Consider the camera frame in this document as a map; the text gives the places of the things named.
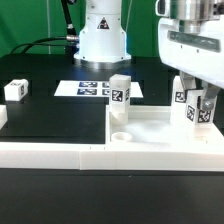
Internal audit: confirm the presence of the white U-shaped obstacle fence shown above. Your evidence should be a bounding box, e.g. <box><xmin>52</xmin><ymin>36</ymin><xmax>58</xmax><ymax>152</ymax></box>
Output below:
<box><xmin>0</xmin><ymin>104</ymin><xmax>224</xmax><ymax>172</ymax></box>

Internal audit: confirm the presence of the white square table top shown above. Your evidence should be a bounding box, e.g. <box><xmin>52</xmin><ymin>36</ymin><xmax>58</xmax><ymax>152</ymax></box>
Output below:
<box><xmin>105</xmin><ymin>105</ymin><xmax>224</xmax><ymax>145</ymax></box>

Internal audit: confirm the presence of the white sheet with markers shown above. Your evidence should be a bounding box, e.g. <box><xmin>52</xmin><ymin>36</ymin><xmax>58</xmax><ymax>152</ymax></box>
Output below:
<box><xmin>54</xmin><ymin>80</ymin><xmax>144</xmax><ymax>99</ymax></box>

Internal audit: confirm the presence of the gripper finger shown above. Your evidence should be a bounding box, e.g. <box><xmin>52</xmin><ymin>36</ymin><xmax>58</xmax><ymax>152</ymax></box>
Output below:
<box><xmin>200</xmin><ymin>81</ymin><xmax>221</xmax><ymax>111</ymax></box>
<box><xmin>179</xmin><ymin>71</ymin><xmax>196</xmax><ymax>91</ymax></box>

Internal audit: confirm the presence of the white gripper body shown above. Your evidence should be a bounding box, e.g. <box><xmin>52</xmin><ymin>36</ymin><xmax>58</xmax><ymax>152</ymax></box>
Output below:
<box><xmin>158</xmin><ymin>16</ymin><xmax>224</xmax><ymax>89</ymax></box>

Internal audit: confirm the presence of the black cable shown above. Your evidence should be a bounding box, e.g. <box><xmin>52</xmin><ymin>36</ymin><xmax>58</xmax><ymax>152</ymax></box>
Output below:
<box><xmin>9</xmin><ymin>0</ymin><xmax>81</xmax><ymax>55</ymax></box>

